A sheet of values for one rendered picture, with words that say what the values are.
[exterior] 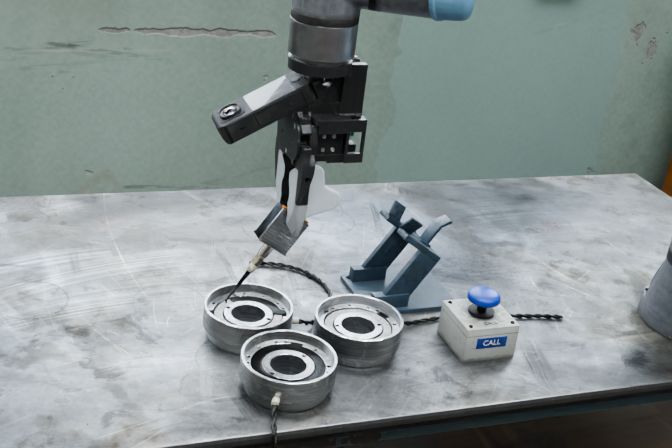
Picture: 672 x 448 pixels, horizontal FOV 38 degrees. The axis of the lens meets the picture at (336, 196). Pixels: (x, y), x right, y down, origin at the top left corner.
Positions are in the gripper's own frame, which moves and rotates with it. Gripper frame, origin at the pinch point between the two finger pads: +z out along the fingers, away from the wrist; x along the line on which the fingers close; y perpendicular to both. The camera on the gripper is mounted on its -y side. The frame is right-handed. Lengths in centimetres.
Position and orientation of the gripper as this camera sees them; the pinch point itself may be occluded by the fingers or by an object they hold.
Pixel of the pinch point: (286, 220)
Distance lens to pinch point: 116.3
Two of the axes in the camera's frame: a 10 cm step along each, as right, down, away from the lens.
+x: -3.6, -4.1, 8.4
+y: 9.3, -0.5, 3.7
